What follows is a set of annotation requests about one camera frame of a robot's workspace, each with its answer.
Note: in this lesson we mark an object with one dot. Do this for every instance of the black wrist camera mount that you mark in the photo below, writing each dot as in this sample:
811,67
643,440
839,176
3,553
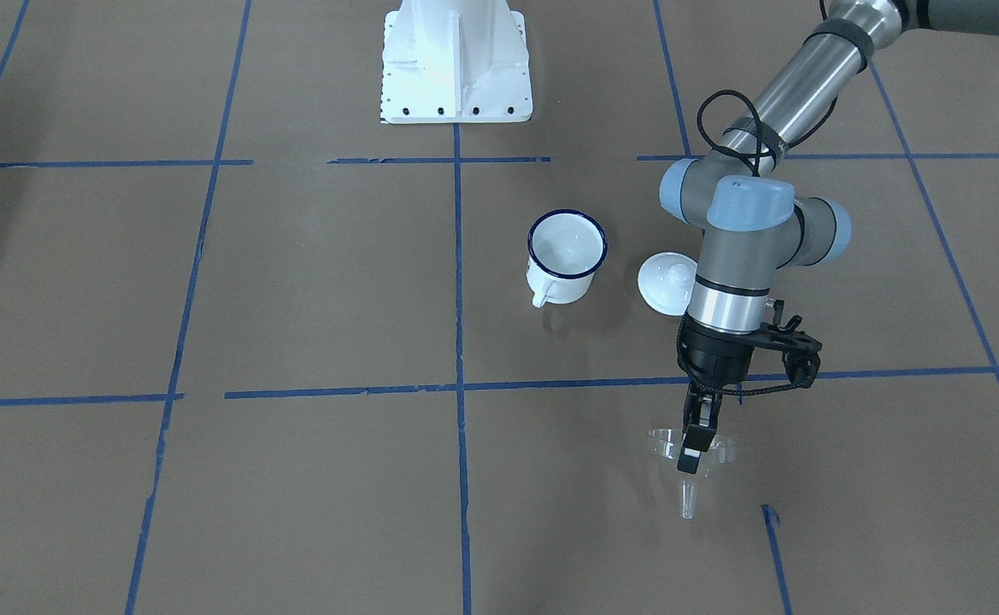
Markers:
800,353

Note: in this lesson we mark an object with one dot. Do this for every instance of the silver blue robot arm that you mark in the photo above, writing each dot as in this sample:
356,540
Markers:
754,225

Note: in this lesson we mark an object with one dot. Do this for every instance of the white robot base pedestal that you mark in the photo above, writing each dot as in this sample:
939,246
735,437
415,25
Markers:
455,61

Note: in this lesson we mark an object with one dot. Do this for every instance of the clear glass funnel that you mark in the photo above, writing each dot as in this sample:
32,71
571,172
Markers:
695,467

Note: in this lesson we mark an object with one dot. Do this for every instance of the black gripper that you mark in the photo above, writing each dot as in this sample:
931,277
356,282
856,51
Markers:
713,357

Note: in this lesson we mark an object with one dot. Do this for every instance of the white enamel mug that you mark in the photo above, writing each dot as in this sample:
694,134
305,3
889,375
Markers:
566,247

